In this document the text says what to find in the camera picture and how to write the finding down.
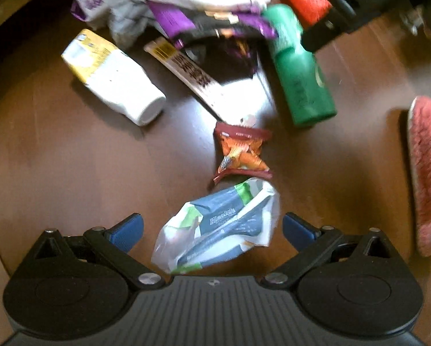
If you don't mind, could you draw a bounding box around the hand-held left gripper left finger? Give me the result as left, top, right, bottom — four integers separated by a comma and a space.
21, 213, 166, 291

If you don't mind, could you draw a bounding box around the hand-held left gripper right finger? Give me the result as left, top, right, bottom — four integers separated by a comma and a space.
262, 213, 405, 291

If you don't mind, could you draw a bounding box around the pink sponge cloth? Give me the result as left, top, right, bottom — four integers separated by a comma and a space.
406, 95, 431, 258

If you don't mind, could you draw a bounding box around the white yellow plastic bottle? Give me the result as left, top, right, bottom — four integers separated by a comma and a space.
61, 29, 167, 127

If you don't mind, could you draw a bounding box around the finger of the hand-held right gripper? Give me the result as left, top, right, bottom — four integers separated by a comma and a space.
301, 0, 418, 53

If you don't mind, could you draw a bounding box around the crumpled grey tissue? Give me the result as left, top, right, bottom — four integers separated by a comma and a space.
105, 0, 156, 50

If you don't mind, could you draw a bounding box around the long brown yellow stick packet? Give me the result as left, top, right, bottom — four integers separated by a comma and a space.
143, 37, 234, 120

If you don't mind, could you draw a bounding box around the purple foil snack wrapper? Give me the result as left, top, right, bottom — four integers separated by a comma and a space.
146, 0, 278, 80

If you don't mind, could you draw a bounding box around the green cylindrical bottle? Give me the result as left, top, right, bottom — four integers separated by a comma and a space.
262, 3, 337, 127

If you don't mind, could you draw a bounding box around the red orange snack packet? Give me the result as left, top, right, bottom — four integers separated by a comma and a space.
213, 122, 274, 185

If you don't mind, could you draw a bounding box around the white blue plastic package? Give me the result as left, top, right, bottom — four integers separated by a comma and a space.
151, 178, 281, 274

